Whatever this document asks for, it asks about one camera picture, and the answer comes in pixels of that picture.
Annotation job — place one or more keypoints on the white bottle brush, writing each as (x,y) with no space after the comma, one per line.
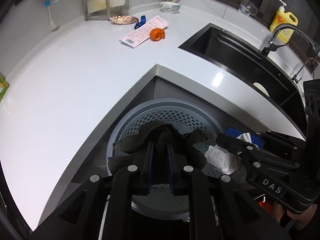
(52,25)

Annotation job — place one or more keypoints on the yellow dish soap bottle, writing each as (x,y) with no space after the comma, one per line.
(283,17)

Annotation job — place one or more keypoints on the clear glass mug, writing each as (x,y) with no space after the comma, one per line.
(247,8)

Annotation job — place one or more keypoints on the patterned ceramic bowl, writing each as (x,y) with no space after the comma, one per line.
(169,7)

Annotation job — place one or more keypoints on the grey perforated trash bin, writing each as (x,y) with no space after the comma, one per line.
(167,122)

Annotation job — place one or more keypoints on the yellow green seasoning pouch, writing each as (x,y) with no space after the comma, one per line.
(3,88)

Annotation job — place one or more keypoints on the red patterned snack wrapper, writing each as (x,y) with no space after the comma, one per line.
(123,20)

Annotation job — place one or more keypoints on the pink paper box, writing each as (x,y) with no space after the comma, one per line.
(138,36)

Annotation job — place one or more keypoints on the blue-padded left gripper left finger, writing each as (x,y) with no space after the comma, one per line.
(146,170)

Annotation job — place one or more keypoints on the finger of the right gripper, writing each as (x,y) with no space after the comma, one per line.
(244,150)
(252,136)

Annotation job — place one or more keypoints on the white paper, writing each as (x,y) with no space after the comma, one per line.
(220,161)

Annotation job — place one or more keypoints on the black cloth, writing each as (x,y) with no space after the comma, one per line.
(161,134)

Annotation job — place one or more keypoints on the white bowl in sink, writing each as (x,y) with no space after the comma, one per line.
(261,88)

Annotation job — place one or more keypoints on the steel cutting board rack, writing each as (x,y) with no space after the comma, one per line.
(102,14)

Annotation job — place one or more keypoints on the orange peel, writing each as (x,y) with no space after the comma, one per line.
(157,34)

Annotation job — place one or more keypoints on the person's right hand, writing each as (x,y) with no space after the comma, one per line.
(302,220)

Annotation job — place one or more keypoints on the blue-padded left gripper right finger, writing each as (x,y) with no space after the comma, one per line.
(173,170)

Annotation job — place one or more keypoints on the black kitchen sink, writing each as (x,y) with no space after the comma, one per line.
(242,60)

